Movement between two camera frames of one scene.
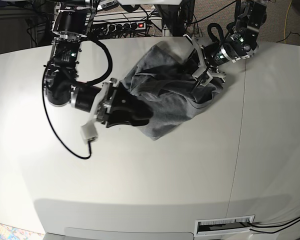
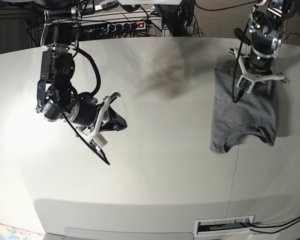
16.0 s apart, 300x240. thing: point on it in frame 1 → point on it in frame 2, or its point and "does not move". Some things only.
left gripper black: x=126 y=107 → x=82 y=110
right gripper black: x=213 y=54 → x=260 y=63
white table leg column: x=165 y=31 does not move
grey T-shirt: x=161 y=75 → x=256 y=110
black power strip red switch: x=126 y=27 does not move
